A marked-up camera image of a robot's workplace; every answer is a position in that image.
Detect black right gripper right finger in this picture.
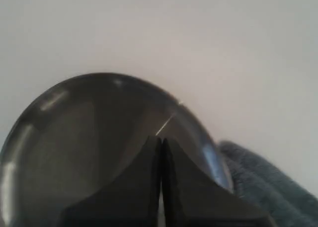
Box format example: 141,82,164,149
161,139,276,227

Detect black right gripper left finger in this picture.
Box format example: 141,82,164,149
57,137,161,227

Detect grey fleece towel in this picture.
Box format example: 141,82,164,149
218,141,318,227

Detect round stainless steel plate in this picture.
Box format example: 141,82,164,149
0,73,233,227

